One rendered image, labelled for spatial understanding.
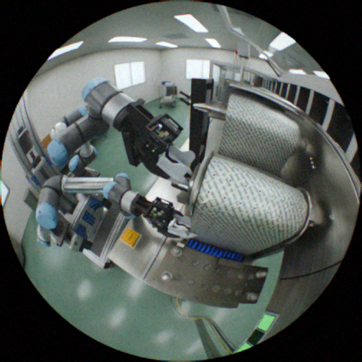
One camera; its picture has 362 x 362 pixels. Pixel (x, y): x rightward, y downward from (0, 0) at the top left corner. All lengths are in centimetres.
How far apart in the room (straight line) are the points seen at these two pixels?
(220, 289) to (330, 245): 35
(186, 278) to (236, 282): 18
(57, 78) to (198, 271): 398
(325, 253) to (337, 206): 10
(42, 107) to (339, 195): 390
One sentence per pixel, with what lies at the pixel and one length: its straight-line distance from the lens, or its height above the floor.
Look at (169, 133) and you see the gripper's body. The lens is 25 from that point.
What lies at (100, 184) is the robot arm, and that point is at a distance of 59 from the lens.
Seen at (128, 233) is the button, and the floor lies 92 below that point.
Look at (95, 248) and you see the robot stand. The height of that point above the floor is 21.
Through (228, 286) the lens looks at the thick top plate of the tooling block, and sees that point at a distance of 47.
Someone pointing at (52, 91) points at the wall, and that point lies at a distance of 370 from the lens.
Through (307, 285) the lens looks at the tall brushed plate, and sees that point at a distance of 35.
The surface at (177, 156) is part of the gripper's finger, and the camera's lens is 29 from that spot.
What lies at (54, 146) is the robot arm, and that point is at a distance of 36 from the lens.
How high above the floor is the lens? 146
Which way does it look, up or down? 51 degrees down
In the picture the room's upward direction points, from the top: straight up
